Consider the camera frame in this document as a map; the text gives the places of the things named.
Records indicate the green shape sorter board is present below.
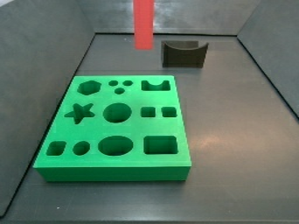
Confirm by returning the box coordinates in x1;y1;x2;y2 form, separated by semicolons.
33;75;192;182

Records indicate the dark u-shaped block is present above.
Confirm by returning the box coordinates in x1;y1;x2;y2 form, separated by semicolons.
161;40;209;68

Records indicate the red vertical bar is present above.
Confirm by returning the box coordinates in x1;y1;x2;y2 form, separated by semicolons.
133;0;154;50

